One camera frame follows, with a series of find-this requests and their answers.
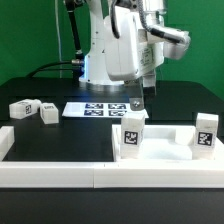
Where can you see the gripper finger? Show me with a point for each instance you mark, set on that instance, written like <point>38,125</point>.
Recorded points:
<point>149,84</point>
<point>134,89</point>

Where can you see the white square table top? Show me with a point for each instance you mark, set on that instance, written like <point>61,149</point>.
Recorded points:
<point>164,142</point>

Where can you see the white sheet with markers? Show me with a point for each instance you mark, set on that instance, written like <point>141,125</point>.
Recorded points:
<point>101,110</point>

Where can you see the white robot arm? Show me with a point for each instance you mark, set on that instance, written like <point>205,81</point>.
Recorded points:
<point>95,75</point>

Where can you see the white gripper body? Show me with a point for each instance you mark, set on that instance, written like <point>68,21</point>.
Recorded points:
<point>137,41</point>

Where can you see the white U-shaped obstacle fence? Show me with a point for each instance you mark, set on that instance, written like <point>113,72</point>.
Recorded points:
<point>117,174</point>

